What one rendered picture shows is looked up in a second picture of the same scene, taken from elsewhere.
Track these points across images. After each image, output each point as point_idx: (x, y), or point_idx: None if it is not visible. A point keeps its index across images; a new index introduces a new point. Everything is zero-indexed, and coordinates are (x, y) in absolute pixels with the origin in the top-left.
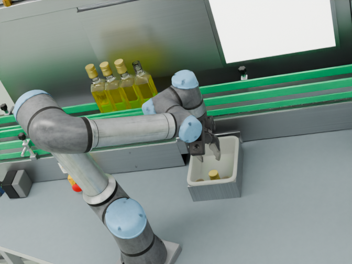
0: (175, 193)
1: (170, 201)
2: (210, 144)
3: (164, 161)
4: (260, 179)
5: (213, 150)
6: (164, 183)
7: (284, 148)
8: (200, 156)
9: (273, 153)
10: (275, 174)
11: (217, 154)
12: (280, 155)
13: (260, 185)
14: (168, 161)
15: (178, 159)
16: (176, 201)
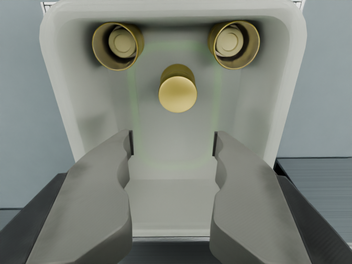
0: (321, 54)
1: (348, 15)
2: (86, 249)
3: (348, 174)
4: (42, 81)
5: (98, 185)
6: (351, 102)
7: (15, 179)
8: (226, 149)
9: (39, 169)
10: (1, 99)
11: (97, 153)
12: (16, 159)
13: (32, 58)
14: (332, 173)
15: (303, 176)
16: (325, 13)
